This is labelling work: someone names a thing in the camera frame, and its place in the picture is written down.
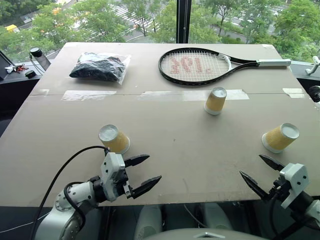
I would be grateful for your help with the yellow vehicle outside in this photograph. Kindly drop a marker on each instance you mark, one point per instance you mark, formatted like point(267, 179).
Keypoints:
point(12, 28)

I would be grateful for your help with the black and white tennis racket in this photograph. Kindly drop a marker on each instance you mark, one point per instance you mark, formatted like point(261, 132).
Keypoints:
point(272, 63)

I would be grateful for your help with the yellow ribbed paper cup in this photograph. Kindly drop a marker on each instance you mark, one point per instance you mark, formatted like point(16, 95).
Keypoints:
point(215, 101)
point(117, 141)
point(276, 140)

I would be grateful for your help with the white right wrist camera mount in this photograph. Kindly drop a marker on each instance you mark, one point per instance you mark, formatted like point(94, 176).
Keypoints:
point(296, 180)

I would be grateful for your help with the white clamp bracket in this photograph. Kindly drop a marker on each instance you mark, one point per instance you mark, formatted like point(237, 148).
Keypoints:
point(314, 66)

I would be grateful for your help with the plastic bag with black cloth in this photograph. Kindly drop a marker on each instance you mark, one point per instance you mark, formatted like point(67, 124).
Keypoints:
point(97, 68)

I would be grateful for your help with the black round puck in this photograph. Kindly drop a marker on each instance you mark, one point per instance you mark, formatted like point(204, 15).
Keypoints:
point(30, 74)

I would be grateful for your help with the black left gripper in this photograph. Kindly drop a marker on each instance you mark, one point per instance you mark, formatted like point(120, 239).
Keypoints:
point(126, 183)

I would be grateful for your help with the grey rounded robot leg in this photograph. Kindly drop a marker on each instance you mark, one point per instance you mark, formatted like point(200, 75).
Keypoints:
point(148, 222)
point(216, 217)

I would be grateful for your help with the black window frame post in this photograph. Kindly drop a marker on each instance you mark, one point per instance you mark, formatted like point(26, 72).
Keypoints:
point(184, 22)

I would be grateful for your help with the black side desk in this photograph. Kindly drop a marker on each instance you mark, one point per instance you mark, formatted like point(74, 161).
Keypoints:
point(15, 87)

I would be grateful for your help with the grey robot torso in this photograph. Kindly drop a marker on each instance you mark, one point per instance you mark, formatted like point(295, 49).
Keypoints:
point(205, 235)

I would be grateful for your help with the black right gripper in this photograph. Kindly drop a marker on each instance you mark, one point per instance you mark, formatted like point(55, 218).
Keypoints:
point(281, 190)

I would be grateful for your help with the dark monitor screen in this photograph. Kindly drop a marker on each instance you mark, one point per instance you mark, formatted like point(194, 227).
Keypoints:
point(6, 65)

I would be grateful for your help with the black knob device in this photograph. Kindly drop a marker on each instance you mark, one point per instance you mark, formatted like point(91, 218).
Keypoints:
point(315, 93)

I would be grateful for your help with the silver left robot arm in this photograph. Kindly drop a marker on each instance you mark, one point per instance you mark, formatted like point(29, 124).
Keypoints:
point(83, 191)

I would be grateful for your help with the black round device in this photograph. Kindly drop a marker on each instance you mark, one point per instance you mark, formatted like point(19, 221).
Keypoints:
point(36, 51)

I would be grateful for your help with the clear tape strip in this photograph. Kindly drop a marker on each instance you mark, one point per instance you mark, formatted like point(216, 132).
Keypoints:
point(295, 92)
point(43, 91)
point(87, 95)

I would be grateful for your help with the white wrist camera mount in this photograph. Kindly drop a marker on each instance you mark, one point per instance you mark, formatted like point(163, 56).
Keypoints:
point(112, 172)
point(296, 180)

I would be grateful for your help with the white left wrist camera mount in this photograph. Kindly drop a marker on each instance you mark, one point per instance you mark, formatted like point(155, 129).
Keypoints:
point(112, 172)

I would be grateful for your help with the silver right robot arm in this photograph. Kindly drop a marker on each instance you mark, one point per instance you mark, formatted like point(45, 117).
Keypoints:
point(314, 208)

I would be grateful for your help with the red small tool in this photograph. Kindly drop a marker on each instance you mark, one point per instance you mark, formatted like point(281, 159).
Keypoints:
point(20, 68)

